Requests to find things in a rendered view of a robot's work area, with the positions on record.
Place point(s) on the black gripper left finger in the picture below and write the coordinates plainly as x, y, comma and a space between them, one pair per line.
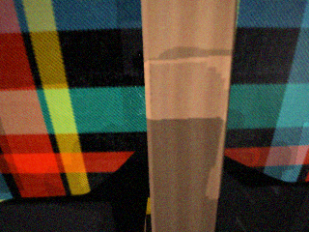
118, 204

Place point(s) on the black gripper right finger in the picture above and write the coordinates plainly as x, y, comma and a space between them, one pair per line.
251, 201

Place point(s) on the dark brown wooden post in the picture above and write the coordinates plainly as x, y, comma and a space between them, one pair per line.
148, 224

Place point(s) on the wooden side rail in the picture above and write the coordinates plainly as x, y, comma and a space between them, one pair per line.
188, 48

